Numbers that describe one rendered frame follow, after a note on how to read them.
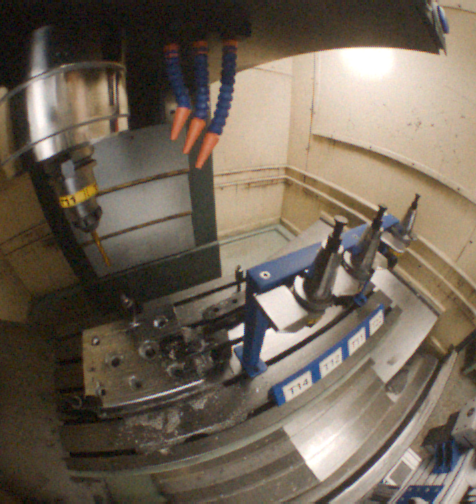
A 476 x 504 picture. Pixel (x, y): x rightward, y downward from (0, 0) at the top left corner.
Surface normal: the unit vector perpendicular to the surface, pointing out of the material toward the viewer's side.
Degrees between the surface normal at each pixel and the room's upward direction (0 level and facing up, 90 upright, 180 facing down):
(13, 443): 24
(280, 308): 0
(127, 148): 90
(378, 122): 90
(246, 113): 90
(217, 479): 8
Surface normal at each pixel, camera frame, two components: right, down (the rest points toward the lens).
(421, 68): -0.89, 0.29
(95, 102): 0.92, 0.25
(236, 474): -0.12, -0.73
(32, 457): 0.36, -0.83
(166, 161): 0.44, 0.56
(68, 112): 0.79, 0.39
